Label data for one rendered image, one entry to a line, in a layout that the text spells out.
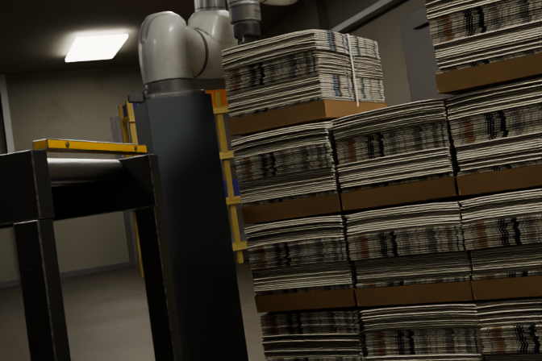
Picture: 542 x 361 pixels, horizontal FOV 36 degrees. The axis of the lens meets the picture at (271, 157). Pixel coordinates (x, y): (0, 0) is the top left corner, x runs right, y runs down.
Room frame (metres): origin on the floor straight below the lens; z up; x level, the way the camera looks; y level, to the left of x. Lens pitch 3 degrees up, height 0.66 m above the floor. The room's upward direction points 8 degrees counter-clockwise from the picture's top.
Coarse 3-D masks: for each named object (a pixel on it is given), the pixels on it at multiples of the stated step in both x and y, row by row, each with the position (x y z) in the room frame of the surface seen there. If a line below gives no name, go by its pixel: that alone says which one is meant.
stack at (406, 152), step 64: (320, 128) 2.00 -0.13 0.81; (384, 128) 1.92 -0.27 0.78; (448, 128) 1.86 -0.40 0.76; (512, 128) 1.77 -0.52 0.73; (256, 192) 2.12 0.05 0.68; (320, 192) 2.03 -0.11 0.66; (512, 192) 1.79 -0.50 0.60; (256, 256) 2.13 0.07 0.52; (320, 256) 2.04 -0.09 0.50; (384, 256) 1.94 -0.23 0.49; (448, 256) 1.87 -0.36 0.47; (512, 256) 1.79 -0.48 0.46; (320, 320) 2.06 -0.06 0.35; (384, 320) 1.96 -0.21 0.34; (448, 320) 1.88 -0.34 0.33; (512, 320) 1.80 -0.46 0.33
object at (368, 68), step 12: (360, 48) 2.23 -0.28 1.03; (372, 48) 2.29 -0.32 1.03; (360, 60) 2.22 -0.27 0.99; (372, 60) 2.29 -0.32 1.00; (360, 72) 2.21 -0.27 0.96; (372, 72) 2.28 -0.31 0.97; (360, 84) 2.21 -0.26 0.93; (372, 84) 2.28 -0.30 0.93; (360, 96) 2.20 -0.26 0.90; (372, 96) 2.27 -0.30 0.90
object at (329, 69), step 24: (240, 48) 2.13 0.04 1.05; (264, 48) 2.09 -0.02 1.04; (288, 48) 2.06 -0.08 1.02; (312, 48) 2.02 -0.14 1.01; (336, 48) 2.11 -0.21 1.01; (240, 72) 2.14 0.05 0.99; (264, 72) 2.11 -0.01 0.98; (288, 72) 2.06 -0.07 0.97; (312, 72) 2.04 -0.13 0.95; (336, 72) 2.10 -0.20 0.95; (240, 96) 2.15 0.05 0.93; (264, 96) 2.11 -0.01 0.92; (288, 96) 2.07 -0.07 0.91; (312, 96) 2.04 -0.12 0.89; (336, 96) 2.09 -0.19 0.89; (312, 120) 2.04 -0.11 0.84
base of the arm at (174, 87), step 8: (168, 80) 2.46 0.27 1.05; (176, 80) 2.47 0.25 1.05; (184, 80) 2.48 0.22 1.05; (192, 80) 2.52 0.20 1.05; (144, 88) 2.51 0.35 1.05; (152, 88) 2.47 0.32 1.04; (160, 88) 2.46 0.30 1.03; (168, 88) 2.46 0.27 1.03; (176, 88) 2.47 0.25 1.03; (184, 88) 2.48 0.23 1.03; (192, 88) 2.51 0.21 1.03; (128, 96) 2.51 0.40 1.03; (136, 96) 2.49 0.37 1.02; (144, 96) 2.49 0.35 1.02; (152, 96) 2.43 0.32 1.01; (160, 96) 2.44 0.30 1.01; (168, 96) 2.45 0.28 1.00; (176, 96) 2.46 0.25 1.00
